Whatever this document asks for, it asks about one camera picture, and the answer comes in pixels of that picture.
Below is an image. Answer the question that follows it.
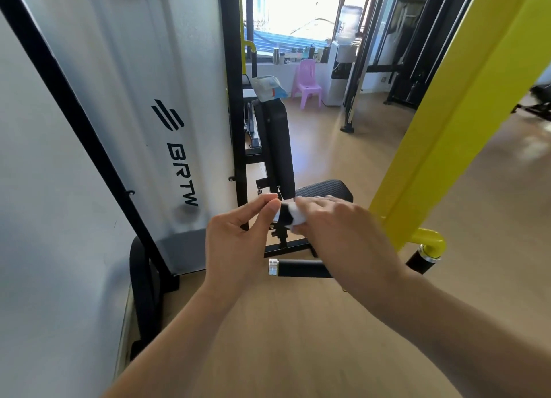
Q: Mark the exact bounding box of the clear blue water jug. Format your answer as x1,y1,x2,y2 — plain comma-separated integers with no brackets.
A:
335,4,364,46

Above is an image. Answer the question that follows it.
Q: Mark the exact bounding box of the white blue wet wipe pack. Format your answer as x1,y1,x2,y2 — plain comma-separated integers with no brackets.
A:
251,75,289,104

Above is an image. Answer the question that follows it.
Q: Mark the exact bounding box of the white water dispenser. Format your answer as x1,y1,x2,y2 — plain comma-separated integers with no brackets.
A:
321,42,359,107

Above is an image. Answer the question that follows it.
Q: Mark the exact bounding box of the pink plastic chair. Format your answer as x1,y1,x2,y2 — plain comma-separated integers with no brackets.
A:
291,58,324,111

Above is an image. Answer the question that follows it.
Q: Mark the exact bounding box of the white wet wipe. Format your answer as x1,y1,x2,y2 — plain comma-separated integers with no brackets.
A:
275,200,309,233

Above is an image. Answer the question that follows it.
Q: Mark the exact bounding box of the person's right forearm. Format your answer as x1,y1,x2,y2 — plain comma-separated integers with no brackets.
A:
366,268,551,398

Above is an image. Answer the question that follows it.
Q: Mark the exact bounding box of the straight black grip handle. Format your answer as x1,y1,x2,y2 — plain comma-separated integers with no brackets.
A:
268,258,335,279
271,199,298,229

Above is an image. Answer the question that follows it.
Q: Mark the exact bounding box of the person's left forearm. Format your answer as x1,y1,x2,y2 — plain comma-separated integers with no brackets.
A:
101,277,259,398

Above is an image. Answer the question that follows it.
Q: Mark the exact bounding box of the black cable machine tower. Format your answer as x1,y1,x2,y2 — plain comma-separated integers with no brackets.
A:
0,0,317,291

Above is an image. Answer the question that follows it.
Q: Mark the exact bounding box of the black yellow gym machine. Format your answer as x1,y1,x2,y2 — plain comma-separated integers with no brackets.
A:
511,82,551,122

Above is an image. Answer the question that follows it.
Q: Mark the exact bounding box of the black cable crossover machine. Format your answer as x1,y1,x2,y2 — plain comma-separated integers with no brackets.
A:
340,0,484,135

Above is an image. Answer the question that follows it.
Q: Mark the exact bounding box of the black padded bench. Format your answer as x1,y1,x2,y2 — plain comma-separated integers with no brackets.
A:
251,97,355,250

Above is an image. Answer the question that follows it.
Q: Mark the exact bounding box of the person's left hand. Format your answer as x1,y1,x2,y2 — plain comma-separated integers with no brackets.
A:
200,192,283,312

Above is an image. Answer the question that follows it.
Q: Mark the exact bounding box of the person's right hand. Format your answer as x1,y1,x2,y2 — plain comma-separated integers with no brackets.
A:
292,195,414,308

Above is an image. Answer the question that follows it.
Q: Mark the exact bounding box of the row of small bottles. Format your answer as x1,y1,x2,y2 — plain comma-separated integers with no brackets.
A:
271,43,331,65

